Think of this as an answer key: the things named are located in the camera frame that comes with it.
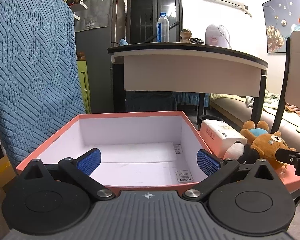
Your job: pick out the small blue cloth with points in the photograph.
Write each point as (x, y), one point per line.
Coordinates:
(123, 42)

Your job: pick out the white paper tag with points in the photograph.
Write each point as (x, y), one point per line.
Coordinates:
(177, 148)
(184, 176)

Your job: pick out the pink cloth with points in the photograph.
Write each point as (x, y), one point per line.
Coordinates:
(298, 111)

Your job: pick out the leaf print wall painting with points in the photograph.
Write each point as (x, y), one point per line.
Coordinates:
(285, 17)

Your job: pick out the dark woven basket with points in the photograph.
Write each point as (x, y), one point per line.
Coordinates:
(197, 41)

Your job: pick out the white staircase with flower garlands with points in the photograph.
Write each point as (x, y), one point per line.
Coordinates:
(77, 7)

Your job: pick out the pale green blanket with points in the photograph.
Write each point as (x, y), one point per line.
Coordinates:
(270, 98)

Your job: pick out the small brown figurine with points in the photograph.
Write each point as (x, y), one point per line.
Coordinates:
(185, 36)

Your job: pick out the green plastic stool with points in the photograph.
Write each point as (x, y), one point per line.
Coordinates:
(84, 85)

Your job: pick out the pink cardboard box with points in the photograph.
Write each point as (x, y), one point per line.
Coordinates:
(130, 130)

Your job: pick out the beige sofa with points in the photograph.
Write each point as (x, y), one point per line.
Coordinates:
(230, 105)

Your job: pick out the brown teddy bear plush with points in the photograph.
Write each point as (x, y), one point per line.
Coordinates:
(267, 142)

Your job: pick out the chair with blue textured cover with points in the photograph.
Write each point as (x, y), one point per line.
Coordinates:
(32, 67)

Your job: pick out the dark cloth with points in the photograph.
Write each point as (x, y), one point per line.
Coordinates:
(150, 102)

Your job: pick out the grey refrigerator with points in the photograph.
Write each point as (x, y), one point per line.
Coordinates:
(95, 60)

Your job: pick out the yellow cardboard box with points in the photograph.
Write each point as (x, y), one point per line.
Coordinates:
(0, 171)

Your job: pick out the grey fridge cover cloth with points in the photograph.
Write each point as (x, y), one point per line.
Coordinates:
(95, 15)

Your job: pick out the salmon pink box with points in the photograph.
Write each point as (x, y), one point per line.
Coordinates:
(293, 180)

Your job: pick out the clear plastic water bottle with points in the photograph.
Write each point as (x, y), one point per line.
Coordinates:
(162, 30)

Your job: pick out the black and white plush toy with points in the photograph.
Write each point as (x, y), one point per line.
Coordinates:
(233, 151)

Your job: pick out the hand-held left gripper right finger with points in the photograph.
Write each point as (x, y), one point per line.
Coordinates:
(208, 163)

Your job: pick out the black round bin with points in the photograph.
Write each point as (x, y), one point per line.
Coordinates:
(211, 118)

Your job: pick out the dark top beige desk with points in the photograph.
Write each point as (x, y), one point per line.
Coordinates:
(180, 75)

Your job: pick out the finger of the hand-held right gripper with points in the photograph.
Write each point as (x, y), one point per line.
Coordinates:
(286, 154)

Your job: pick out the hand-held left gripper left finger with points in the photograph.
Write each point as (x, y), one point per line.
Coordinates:
(89, 163)

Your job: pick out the pink and white humidifier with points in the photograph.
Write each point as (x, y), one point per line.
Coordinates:
(215, 36)

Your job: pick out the blue frilled cloth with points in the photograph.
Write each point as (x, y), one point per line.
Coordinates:
(190, 98)

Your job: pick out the white tissue pack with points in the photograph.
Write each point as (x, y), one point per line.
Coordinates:
(220, 135)

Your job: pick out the dark framed door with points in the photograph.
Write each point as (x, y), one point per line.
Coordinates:
(145, 10)

